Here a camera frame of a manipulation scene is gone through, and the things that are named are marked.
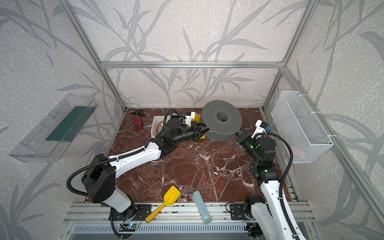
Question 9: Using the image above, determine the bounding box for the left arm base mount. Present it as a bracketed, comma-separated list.
[109, 204, 152, 221]

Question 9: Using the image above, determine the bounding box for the grey perforated cable spool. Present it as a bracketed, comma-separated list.
[200, 100, 243, 142]

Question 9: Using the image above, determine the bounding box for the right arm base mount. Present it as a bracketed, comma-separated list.
[229, 203, 254, 221]

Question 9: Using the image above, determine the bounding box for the yellow plastic scoop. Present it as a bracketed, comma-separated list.
[145, 186, 181, 223]

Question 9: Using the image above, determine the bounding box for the green circuit board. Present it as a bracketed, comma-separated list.
[119, 223, 141, 233]

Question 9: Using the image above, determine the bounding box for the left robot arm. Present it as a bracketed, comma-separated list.
[66, 111, 209, 214]

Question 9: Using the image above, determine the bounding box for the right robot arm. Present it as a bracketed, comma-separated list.
[236, 129, 305, 240]

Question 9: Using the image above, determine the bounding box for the yellow storage bin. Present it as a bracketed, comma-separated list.
[191, 114, 208, 141]

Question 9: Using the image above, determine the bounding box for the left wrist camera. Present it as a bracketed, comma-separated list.
[183, 112, 196, 127]

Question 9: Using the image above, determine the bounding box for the white storage bin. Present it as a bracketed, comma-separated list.
[150, 116, 165, 138]

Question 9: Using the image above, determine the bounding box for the clear plastic wall tray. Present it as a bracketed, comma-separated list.
[9, 94, 98, 163]

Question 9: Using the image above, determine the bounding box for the white wire mesh basket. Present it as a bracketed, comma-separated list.
[271, 91, 334, 164]

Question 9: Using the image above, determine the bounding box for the red black hand tool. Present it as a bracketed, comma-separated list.
[131, 110, 145, 130]

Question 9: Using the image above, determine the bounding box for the pink object in basket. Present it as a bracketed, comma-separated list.
[291, 146, 305, 161]

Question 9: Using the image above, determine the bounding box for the light blue grey bar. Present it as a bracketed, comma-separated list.
[193, 191, 212, 225]

